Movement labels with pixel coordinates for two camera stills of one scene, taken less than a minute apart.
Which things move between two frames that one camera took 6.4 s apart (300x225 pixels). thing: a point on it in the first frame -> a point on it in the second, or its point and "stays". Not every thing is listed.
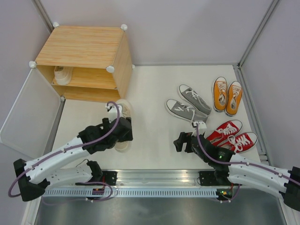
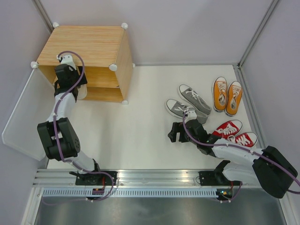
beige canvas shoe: [127, 112] -> [82, 92]
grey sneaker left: [183, 111] stays
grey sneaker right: [190, 95] stays
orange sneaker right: [234, 96] stays
